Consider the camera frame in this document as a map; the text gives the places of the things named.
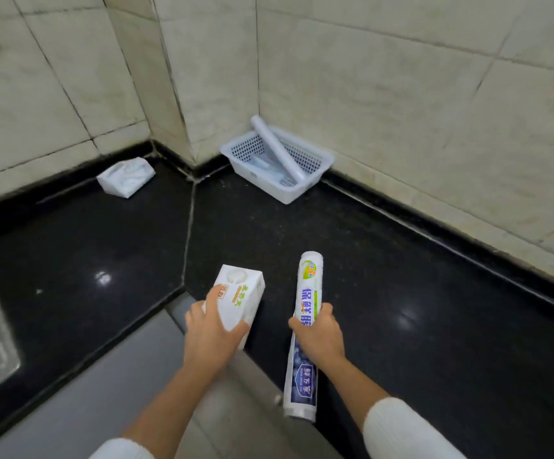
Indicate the person's right hand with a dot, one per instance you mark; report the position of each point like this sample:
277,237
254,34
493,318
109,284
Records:
322,341

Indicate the person's left hand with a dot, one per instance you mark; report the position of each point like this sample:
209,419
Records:
205,344

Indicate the person's left thumb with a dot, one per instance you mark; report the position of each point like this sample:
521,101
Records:
239,333

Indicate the person's right thumb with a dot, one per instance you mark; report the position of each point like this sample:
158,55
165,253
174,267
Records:
298,328

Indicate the white cardboard box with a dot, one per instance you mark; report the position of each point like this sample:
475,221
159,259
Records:
239,293

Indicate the printed cling film roll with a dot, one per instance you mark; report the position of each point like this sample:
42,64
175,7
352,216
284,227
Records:
309,286

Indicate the person's left forearm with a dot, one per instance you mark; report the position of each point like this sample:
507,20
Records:
171,408

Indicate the person's right forearm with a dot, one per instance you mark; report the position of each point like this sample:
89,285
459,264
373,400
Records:
353,389

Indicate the white plastic basket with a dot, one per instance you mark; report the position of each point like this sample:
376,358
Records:
277,186

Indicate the white knit sleeve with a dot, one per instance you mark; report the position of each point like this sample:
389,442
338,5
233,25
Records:
121,450
406,432

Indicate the small pale wrapped roll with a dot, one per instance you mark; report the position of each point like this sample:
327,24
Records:
263,166

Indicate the plain white film roll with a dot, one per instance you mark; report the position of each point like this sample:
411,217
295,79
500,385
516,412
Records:
279,148

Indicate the white crumpled plastic packet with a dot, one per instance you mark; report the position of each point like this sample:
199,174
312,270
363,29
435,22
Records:
126,177

